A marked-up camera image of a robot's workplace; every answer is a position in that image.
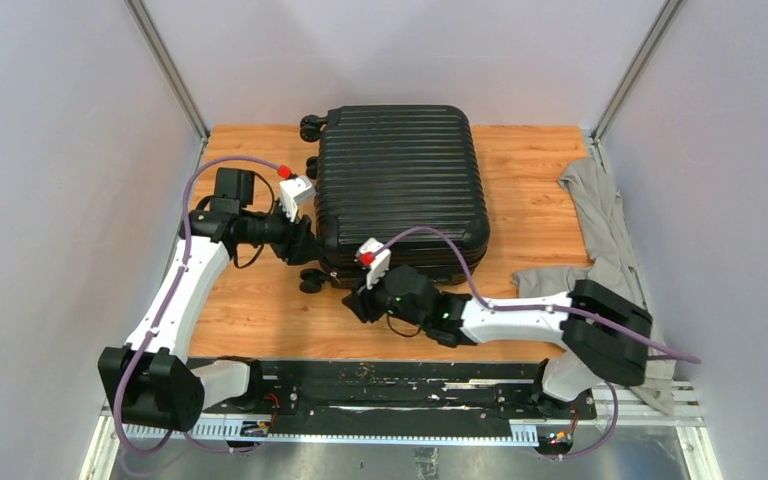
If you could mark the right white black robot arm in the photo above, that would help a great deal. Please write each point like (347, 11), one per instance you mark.
(604, 336)

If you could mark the left aluminium corner post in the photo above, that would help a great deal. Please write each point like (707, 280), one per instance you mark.
(153, 38)

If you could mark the right aluminium corner post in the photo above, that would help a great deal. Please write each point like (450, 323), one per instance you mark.
(642, 57)

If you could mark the aluminium corner post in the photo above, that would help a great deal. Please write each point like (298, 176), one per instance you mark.
(153, 38)
(642, 57)

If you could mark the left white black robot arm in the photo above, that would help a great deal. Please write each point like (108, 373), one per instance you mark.
(148, 381)

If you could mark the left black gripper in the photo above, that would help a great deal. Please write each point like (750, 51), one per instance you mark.
(298, 245)

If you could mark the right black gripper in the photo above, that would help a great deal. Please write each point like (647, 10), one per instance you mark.
(363, 304)

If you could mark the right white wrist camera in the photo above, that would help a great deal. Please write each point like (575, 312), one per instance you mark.
(375, 258)

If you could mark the grey shirt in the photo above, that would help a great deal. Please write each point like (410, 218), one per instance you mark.
(599, 209)

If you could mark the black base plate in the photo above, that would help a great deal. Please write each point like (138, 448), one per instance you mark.
(434, 400)

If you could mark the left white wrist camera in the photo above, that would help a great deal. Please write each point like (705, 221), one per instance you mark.
(294, 191)

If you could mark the aluminium rail frame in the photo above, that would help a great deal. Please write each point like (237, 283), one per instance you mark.
(628, 439)

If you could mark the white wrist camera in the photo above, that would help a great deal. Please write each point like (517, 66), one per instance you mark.
(294, 191)
(375, 258)

